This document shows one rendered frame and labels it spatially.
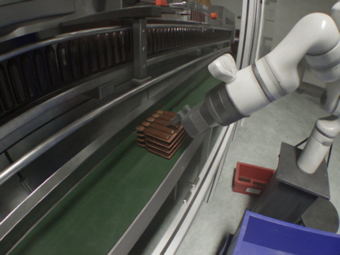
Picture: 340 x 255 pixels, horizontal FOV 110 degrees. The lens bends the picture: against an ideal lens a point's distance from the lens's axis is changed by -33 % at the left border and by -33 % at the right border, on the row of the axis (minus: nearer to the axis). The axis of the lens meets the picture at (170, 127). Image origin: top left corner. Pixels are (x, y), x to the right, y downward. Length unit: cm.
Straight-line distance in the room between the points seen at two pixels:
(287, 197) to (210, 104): 56
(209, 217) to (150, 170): 78
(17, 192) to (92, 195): 19
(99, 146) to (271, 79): 36
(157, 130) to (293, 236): 65
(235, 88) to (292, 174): 48
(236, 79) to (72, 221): 37
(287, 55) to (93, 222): 40
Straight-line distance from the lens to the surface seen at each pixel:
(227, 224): 111
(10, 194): 45
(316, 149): 67
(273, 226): 71
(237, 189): 124
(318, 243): 86
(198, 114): 32
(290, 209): 81
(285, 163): 72
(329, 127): 65
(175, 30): 60
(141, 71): 39
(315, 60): 28
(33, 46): 26
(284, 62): 26
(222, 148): 60
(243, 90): 27
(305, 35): 26
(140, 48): 38
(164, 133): 38
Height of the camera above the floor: 96
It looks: 34 degrees down
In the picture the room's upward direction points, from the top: 2 degrees clockwise
